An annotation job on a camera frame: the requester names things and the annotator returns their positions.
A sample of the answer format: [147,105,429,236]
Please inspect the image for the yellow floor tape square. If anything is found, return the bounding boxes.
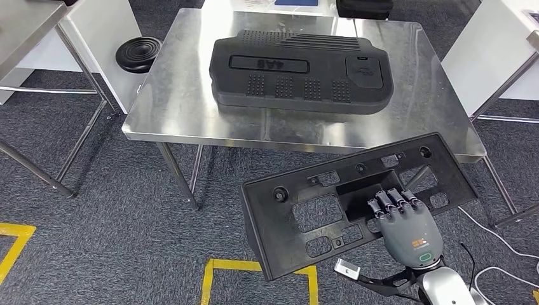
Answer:
[0,223,37,286]
[200,259,320,305]

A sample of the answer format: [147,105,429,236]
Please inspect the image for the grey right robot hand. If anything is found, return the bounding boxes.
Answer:
[366,188,444,270]

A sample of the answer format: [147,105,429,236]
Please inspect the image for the white floor cable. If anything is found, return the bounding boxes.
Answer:
[456,205,539,262]
[474,265,539,305]

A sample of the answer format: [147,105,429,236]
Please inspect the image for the black plastic engine cover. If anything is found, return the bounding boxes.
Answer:
[209,29,395,115]

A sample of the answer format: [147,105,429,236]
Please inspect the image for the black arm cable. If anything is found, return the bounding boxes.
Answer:
[460,243,477,291]

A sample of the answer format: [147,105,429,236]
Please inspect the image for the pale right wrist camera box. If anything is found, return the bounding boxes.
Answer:
[334,258,362,281]

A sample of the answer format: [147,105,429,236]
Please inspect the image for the black plastic bracket part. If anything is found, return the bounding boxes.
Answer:
[240,132,480,282]

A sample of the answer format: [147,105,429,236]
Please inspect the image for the black round ribbed disc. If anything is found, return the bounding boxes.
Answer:
[115,36,163,74]

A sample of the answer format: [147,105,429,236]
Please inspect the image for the black case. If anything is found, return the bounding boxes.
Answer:
[335,0,395,20]

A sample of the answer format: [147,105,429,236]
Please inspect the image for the steel workbench table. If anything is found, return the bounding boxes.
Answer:
[469,29,539,230]
[121,7,519,215]
[0,0,119,199]

